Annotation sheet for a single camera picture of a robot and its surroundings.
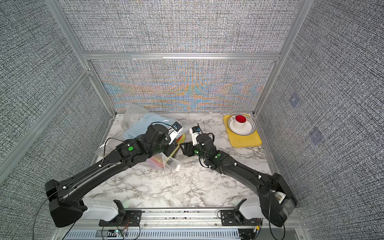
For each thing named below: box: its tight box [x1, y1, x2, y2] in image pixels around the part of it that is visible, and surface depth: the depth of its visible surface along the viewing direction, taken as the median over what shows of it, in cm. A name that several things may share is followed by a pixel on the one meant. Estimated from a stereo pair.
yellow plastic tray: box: [223, 114, 262, 148], surface depth 105 cm
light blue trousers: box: [121, 113, 176, 139], surface depth 96 cm
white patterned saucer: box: [227, 115, 256, 136], surface depth 109 cm
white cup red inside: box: [231, 114, 248, 129], surface depth 106 cm
